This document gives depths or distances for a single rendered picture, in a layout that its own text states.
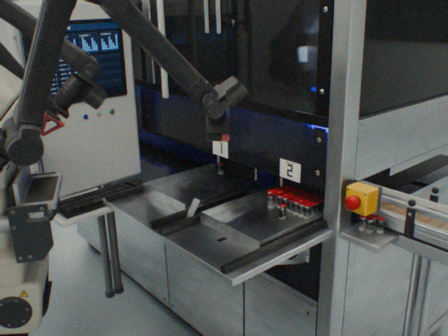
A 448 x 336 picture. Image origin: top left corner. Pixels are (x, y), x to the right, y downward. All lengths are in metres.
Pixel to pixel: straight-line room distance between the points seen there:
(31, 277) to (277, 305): 0.84
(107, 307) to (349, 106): 1.82
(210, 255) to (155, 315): 1.32
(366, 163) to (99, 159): 1.09
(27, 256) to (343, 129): 0.91
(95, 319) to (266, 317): 1.08
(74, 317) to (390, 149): 1.82
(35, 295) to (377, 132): 1.09
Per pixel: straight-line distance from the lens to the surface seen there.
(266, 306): 1.80
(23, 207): 1.29
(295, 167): 1.47
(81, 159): 1.97
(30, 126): 1.09
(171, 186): 1.75
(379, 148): 1.50
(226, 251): 1.30
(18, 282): 1.42
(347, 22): 1.29
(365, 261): 1.63
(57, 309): 2.75
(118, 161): 2.06
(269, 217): 1.48
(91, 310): 2.68
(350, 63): 1.29
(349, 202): 1.32
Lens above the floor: 1.51
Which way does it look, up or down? 19 degrees down
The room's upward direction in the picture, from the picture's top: 1 degrees counter-clockwise
